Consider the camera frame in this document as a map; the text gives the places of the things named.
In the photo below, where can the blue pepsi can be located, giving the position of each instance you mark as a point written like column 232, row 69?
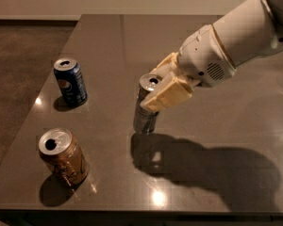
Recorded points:
column 70, row 81

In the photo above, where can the orange brown soda can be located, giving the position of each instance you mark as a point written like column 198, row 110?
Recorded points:
column 60, row 151

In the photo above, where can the silver blue redbull can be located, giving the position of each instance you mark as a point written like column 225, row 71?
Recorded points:
column 145, row 119

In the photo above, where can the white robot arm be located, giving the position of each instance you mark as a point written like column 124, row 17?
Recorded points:
column 252, row 29

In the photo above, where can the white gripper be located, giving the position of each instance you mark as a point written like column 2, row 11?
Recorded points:
column 204, row 57

